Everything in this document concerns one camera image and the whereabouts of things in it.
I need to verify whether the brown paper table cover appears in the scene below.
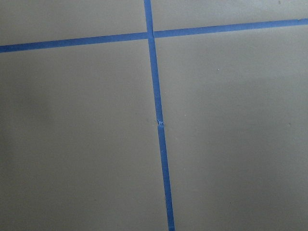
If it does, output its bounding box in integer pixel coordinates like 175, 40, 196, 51
0, 0, 308, 231

